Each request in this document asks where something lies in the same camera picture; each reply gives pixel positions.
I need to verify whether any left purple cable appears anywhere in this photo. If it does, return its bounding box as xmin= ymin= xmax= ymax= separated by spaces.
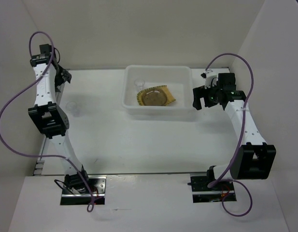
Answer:
xmin=0 ymin=31 xmax=103 ymax=213

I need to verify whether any clear glass plate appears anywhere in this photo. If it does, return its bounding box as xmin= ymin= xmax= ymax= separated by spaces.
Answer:
xmin=141 ymin=89 xmax=167 ymax=106

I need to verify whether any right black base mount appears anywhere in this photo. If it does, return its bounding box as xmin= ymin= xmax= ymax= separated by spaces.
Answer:
xmin=187 ymin=173 xmax=237 ymax=203

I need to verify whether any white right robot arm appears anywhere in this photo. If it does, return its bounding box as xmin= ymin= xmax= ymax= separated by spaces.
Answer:
xmin=193 ymin=70 xmax=276 ymax=190

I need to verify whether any clear glass cup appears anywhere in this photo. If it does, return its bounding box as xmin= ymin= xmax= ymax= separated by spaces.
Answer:
xmin=66 ymin=101 xmax=80 ymax=117
xmin=134 ymin=78 xmax=145 ymax=92

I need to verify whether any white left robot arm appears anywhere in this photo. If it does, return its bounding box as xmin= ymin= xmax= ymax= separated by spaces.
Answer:
xmin=28 ymin=44 xmax=90 ymax=193

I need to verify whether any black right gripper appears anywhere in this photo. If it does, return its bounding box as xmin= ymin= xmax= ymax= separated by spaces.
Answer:
xmin=193 ymin=81 xmax=223 ymax=110

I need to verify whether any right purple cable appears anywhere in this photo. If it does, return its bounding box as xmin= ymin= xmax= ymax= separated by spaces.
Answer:
xmin=205 ymin=52 xmax=255 ymax=217

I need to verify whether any woven bamboo tray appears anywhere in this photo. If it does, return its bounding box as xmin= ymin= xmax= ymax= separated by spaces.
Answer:
xmin=136 ymin=85 xmax=176 ymax=106

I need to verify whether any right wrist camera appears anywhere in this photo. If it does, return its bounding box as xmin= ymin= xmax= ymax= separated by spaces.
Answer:
xmin=201 ymin=69 xmax=217 ymax=89

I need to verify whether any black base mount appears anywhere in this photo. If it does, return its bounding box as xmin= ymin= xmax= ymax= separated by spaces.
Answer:
xmin=187 ymin=173 xmax=237 ymax=203
xmin=54 ymin=176 xmax=106 ymax=205

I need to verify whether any white plastic bin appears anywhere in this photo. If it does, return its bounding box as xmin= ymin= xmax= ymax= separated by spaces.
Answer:
xmin=122 ymin=65 xmax=193 ymax=120

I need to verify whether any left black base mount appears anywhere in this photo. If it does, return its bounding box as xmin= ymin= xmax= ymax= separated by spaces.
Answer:
xmin=54 ymin=176 xmax=106 ymax=205

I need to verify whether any purple cable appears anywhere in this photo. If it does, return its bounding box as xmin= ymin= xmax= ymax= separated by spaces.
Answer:
xmin=205 ymin=52 xmax=255 ymax=217
xmin=0 ymin=31 xmax=103 ymax=213

